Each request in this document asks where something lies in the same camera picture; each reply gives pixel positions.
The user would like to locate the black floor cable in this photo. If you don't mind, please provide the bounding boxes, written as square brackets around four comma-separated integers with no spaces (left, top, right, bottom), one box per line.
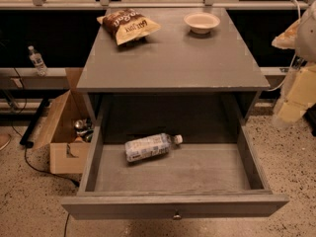
[0,39,81,237]

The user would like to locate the white paper bowl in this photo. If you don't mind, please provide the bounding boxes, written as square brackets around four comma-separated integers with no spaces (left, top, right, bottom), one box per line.
[184,12,220,35]

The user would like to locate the grey wooden cabinet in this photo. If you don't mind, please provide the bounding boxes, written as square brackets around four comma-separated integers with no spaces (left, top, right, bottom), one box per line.
[76,7,272,126]

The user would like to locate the brown chip bag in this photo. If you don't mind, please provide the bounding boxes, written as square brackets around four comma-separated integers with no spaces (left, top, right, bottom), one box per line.
[97,9,161,45]

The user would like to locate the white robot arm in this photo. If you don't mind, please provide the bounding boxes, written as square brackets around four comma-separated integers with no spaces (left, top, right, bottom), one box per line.
[272,2,316,127]

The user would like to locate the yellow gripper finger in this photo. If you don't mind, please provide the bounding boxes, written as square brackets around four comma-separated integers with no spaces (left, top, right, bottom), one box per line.
[272,20,300,49]
[273,64,316,126]

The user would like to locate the small metal drawer knob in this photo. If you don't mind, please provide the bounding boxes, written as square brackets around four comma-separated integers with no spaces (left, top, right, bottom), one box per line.
[173,211,182,220]

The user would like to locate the clear water bottle on ledge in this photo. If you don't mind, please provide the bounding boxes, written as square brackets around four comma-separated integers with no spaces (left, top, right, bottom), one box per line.
[28,45,47,76]

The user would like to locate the white hanging cable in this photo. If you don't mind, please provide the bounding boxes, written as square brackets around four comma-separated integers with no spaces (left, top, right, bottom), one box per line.
[267,0,303,93]

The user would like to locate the open grey drawer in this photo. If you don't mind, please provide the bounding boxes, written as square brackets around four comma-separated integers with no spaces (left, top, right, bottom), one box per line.
[61,122,289,219]

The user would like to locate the blue plastic water bottle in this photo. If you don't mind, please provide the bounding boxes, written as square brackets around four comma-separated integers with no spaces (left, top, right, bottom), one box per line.
[124,133,183,163]

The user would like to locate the grey metal ledge rail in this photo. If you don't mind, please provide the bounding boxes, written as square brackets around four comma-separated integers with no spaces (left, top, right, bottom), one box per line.
[0,68,82,90]

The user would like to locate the metal cans in box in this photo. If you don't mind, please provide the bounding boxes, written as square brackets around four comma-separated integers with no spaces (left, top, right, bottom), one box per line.
[73,118,94,143]

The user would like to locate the cardboard box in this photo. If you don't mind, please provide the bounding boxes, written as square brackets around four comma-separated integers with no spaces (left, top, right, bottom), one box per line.
[32,67,97,175]

